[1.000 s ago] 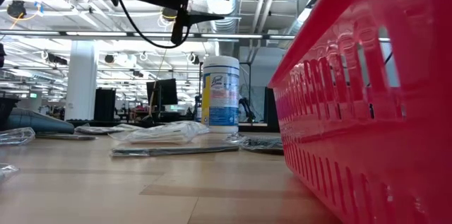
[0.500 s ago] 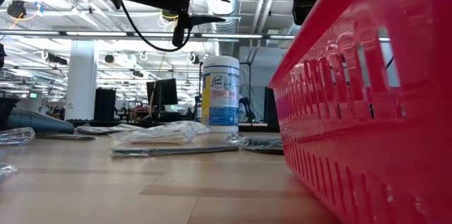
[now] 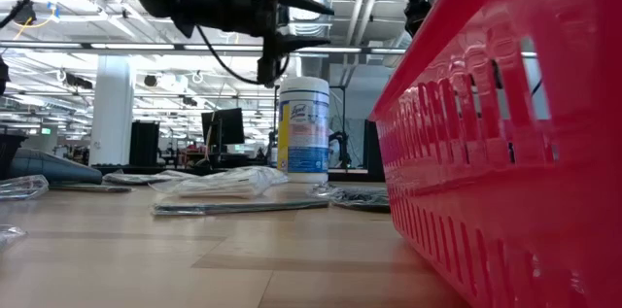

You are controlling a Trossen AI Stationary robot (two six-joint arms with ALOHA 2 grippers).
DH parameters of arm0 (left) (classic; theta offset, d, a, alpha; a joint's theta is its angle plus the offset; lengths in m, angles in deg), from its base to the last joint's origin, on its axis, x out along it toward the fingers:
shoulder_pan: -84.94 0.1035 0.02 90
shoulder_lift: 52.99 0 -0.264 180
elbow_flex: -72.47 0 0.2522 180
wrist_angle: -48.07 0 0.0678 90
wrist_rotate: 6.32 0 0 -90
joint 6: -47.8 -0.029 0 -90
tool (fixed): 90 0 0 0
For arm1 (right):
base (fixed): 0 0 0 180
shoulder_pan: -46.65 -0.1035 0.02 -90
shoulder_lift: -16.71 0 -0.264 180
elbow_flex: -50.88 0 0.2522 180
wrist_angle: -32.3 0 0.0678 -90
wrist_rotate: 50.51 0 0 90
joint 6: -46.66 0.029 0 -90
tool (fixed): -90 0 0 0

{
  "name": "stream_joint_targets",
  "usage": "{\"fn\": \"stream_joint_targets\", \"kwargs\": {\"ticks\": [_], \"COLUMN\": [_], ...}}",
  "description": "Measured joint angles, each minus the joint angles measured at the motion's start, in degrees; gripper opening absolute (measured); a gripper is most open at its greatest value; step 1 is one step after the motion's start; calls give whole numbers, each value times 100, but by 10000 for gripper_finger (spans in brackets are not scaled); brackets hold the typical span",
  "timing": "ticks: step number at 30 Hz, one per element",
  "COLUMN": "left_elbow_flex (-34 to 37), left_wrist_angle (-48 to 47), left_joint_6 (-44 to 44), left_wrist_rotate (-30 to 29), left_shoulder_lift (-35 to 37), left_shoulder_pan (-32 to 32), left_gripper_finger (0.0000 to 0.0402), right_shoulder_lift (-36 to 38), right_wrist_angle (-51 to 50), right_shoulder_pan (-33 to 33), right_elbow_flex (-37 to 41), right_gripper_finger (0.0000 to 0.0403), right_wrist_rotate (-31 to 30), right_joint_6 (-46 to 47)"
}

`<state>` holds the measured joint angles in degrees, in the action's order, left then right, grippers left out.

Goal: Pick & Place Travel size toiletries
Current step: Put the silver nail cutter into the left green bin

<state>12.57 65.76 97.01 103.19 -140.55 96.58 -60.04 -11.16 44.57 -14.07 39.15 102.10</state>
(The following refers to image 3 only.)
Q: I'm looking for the round black item in bag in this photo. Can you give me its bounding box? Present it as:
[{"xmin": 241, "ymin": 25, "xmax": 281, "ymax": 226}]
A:
[{"xmin": 306, "ymin": 182, "xmax": 393, "ymax": 214}]

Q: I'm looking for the clear plastic bag far left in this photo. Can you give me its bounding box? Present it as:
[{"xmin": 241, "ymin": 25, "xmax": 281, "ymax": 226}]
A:
[{"xmin": 0, "ymin": 174, "xmax": 50, "ymax": 201}]

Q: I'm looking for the black computer monitor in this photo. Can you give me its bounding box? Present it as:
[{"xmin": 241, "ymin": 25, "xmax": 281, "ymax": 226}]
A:
[{"xmin": 201, "ymin": 107, "xmax": 246, "ymax": 147}]

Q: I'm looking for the small clear plastic bag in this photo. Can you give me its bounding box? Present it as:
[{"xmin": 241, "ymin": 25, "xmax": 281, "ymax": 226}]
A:
[{"xmin": 102, "ymin": 168, "xmax": 198, "ymax": 187}]

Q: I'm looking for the bag of black hair clips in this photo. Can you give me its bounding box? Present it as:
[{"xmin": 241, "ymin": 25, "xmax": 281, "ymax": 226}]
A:
[{"xmin": 149, "ymin": 165, "xmax": 289, "ymax": 199}]

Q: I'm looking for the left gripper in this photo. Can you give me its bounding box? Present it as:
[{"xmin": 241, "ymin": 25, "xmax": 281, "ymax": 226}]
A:
[{"xmin": 180, "ymin": 0, "xmax": 336, "ymax": 87}]

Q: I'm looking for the white pillar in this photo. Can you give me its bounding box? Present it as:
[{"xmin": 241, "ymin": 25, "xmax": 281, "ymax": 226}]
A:
[{"xmin": 88, "ymin": 54, "xmax": 136, "ymax": 167}]

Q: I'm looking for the disinfecting wipes canister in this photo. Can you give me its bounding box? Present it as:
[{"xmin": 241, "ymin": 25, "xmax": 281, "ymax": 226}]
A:
[{"xmin": 277, "ymin": 76, "xmax": 331, "ymax": 184}]

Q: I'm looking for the long ceiling light strip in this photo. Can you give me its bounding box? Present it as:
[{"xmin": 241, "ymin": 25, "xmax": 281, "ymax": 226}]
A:
[{"xmin": 0, "ymin": 40, "xmax": 407, "ymax": 55}]

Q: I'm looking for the black comb in clear wrapper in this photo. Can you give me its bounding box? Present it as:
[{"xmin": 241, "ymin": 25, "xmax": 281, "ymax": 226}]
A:
[{"xmin": 152, "ymin": 199, "xmax": 330, "ymax": 218}]

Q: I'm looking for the black ceiling cable reel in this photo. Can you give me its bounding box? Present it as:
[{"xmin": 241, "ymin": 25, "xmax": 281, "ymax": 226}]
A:
[{"xmin": 9, "ymin": 0, "xmax": 39, "ymax": 26}]

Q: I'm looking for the silver ventilation duct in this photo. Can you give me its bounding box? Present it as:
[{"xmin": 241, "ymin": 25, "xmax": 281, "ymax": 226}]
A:
[{"xmin": 281, "ymin": 0, "xmax": 336, "ymax": 47}]

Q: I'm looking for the red plastic basket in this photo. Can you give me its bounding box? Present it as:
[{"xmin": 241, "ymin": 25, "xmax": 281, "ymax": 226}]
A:
[{"xmin": 368, "ymin": 0, "xmax": 622, "ymax": 308}]

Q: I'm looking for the black plastic basket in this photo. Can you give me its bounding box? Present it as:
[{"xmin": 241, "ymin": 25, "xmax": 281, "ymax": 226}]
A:
[{"xmin": 0, "ymin": 125, "xmax": 29, "ymax": 181}]

